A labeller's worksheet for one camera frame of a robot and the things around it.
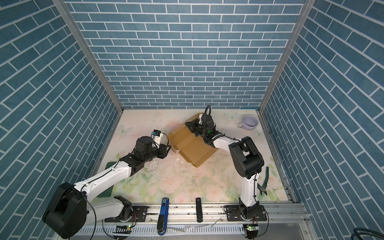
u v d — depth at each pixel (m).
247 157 0.53
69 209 0.40
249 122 1.09
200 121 0.77
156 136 0.74
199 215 0.71
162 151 0.74
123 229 0.72
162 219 0.71
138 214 0.74
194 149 0.97
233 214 0.73
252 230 0.74
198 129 0.83
